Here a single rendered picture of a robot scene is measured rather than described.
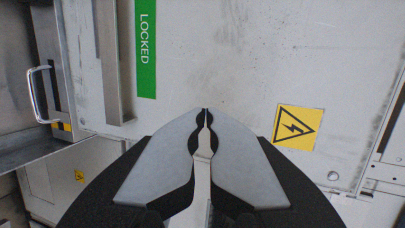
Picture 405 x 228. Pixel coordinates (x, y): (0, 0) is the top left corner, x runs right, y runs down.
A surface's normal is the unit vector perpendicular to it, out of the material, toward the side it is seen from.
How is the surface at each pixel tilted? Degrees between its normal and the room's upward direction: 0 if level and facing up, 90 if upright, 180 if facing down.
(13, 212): 0
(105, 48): 90
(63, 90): 90
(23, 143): 0
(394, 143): 90
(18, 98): 0
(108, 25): 90
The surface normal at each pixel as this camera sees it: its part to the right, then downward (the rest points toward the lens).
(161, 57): -0.30, 0.24
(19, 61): 0.95, 0.15
